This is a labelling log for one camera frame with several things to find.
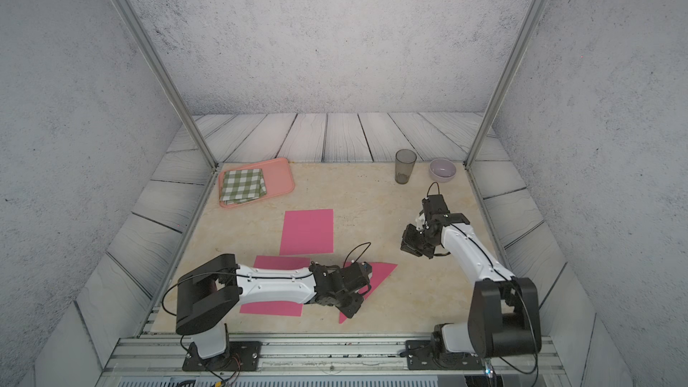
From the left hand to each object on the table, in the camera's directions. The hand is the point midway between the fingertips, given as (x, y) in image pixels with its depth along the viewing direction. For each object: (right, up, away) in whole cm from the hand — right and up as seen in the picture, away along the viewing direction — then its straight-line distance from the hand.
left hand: (361, 310), depth 80 cm
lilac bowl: (+35, +44, +35) cm, 66 cm away
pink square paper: (+6, +9, +8) cm, 13 cm away
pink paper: (-19, +20, +19) cm, 34 cm away
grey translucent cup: (+17, +46, +24) cm, 55 cm away
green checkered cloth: (-48, +37, +32) cm, 68 cm away
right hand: (+13, +18, +4) cm, 23 cm away
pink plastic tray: (-35, +41, +37) cm, 66 cm away
